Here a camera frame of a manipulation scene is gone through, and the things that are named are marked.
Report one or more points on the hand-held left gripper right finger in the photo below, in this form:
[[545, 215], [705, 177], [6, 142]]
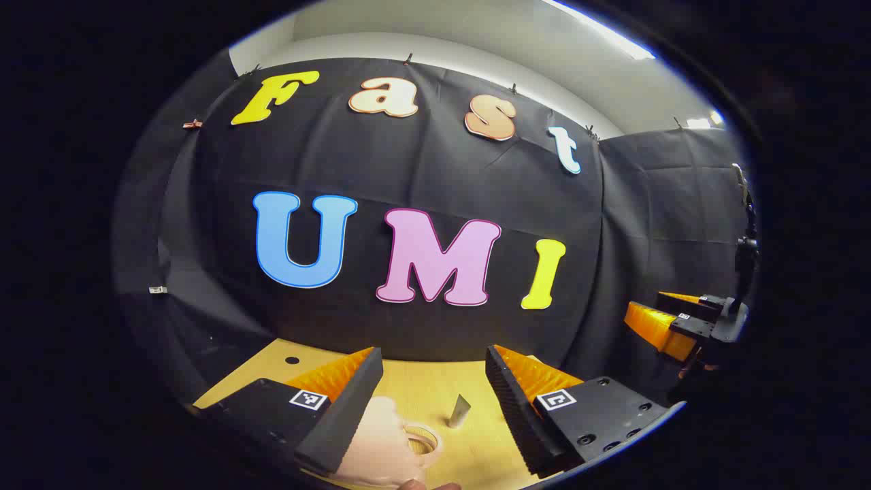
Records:
[[517, 415]]

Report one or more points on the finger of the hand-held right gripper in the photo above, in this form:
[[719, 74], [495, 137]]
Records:
[[653, 327], [701, 305]]

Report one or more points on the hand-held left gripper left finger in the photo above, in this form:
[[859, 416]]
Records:
[[340, 422]]

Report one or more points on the pink suitcase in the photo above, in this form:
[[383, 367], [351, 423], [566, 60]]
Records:
[[381, 442]]

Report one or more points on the dark stand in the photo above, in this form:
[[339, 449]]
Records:
[[747, 245]]

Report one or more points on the black backdrop cloth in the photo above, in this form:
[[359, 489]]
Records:
[[422, 170]]

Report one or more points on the copper clip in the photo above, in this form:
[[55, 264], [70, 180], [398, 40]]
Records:
[[193, 124]]

